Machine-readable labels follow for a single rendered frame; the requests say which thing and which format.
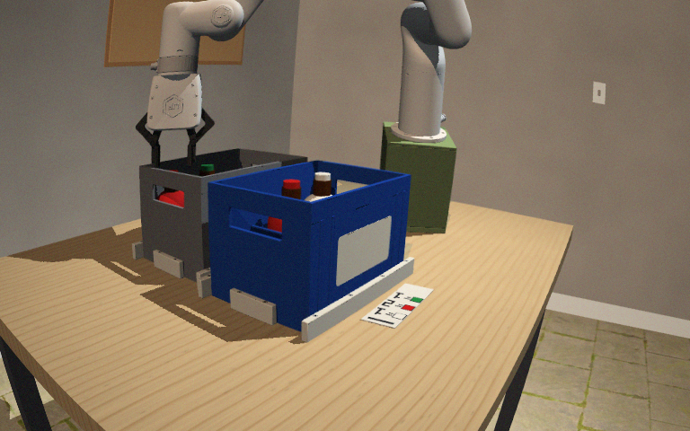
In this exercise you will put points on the white paper pick list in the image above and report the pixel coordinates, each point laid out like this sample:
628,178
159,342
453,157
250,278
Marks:
398,306

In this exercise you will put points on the green bottle with pale green label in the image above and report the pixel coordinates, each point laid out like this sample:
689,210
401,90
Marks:
206,169

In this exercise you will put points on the red bottle with pink label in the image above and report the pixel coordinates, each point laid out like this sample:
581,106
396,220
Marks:
292,189
172,196

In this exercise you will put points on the blue plastic crate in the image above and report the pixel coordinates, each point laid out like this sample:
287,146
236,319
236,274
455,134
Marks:
328,248

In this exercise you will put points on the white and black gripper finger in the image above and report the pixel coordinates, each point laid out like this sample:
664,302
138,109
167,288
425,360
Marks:
194,138
151,139

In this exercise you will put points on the grey plastic crate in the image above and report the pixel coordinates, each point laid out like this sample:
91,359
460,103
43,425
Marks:
182,232

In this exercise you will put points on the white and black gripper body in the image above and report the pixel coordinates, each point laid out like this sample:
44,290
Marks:
176,104

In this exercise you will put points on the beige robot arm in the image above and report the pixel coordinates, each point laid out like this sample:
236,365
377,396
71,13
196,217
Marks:
446,24

